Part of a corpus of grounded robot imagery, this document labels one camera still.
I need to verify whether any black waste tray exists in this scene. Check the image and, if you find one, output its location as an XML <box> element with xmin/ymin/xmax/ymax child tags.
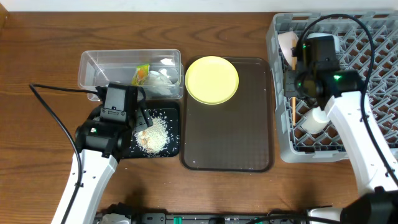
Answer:
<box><xmin>86</xmin><ymin>101</ymin><xmax>181</xmax><ymax>160</ymax></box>

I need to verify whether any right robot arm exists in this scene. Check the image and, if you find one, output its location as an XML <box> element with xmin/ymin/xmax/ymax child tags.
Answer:
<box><xmin>284</xmin><ymin>35</ymin><xmax>397</xmax><ymax>223</ymax></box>

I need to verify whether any green snack wrapper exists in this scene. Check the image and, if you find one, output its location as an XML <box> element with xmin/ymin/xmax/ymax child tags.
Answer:
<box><xmin>131</xmin><ymin>63</ymin><xmax>150</xmax><ymax>86</ymax></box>

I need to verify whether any clear plastic waste bin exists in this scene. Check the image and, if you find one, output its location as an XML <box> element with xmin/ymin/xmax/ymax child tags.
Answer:
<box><xmin>78</xmin><ymin>49</ymin><xmax>184</xmax><ymax>100</ymax></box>

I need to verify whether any dark brown serving tray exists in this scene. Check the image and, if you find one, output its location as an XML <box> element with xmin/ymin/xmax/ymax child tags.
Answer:
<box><xmin>180</xmin><ymin>57</ymin><xmax>274</xmax><ymax>172</ymax></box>

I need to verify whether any small white cup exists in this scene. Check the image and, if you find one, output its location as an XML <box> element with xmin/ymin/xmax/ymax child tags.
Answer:
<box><xmin>301</xmin><ymin>107</ymin><xmax>330</xmax><ymax>134</ymax></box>

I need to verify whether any pink bowl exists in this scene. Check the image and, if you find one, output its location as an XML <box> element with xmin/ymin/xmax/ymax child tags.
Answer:
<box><xmin>277</xmin><ymin>31</ymin><xmax>299</xmax><ymax>70</ymax></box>

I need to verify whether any wooden chopstick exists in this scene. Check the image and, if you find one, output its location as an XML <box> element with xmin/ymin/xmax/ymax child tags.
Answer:
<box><xmin>292</xmin><ymin>56</ymin><xmax>297</xmax><ymax>127</ymax></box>

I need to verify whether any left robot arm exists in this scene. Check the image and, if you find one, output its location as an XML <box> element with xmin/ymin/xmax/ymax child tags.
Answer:
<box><xmin>52</xmin><ymin>83</ymin><xmax>153</xmax><ymax>223</ymax></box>

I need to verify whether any light blue bowl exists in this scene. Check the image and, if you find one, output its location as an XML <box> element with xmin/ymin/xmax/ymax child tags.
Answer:
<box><xmin>307</xmin><ymin>33</ymin><xmax>340</xmax><ymax>52</ymax></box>

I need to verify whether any yellow plate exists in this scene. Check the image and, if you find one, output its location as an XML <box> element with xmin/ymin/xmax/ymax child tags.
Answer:
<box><xmin>185</xmin><ymin>56</ymin><xmax>239</xmax><ymax>105</ymax></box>

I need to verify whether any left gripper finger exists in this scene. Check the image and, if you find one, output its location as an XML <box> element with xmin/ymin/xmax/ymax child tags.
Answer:
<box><xmin>134</xmin><ymin>109</ymin><xmax>147</xmax><ymax>133</ymax></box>
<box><xmin>141</xmin><ymin>103</ymin><xmax>153</xmax><ymax>128</ymax></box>

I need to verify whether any white tissue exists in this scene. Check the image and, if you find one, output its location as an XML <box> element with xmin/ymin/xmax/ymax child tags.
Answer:
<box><xmin>144</xmin><ymin>70</ymin><xmax>172</xmax><ymax>95</ymax></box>

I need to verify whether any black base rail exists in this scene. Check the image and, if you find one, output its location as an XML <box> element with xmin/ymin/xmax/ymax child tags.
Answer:
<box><xmin>93</xmin><ymin>203</ymin><xmax>343</xmax><ymax>224</ymax></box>

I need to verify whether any pile of rice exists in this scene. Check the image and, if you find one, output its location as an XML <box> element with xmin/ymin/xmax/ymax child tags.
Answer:
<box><xmin>134</xmin><ymin>117</ymin><xmax>170</xmax><ymax>154</ymax></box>

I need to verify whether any grey dishwasher rack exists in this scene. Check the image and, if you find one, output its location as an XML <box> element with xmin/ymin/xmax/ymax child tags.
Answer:
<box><xmin>266</xmin><ymin>12</ymin><xmax>397</xmax><ymax>163</ymax></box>

